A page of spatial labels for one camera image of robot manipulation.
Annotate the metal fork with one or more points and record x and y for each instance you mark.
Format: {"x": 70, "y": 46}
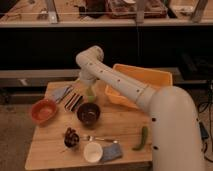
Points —
{"x": 93, "y": 138}

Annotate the white paper cup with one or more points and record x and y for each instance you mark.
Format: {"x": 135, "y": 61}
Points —
{"x": 93, "y": 152}

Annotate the orange bowl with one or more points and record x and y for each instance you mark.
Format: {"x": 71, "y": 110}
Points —
{"x": 43, "y": 110}

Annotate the dark brown bowl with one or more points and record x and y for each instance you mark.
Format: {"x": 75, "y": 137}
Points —
{"x": 88, "y": 113}

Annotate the blue grey pouch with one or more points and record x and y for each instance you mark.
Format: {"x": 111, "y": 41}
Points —
{"x": 59, "y": 93}

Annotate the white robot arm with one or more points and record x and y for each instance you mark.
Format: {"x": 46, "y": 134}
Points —
{"x": 176, "y": 137}

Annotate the blue cloth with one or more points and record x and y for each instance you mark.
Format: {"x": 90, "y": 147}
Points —
{"x": 111, "y": 152}

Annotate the yellow plastic bin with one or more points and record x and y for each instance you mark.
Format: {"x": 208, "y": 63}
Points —
{"x": 155, "y": 78}

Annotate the dark pine cone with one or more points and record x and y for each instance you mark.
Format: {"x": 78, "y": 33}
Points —
{"x": 71, "y": 138}

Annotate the green cup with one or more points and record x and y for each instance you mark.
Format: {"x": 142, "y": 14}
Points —
{"x": 90, "y": 94}

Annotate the striped eraser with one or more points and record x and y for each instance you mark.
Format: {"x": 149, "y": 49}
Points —
{"x": 72, "y": 102}

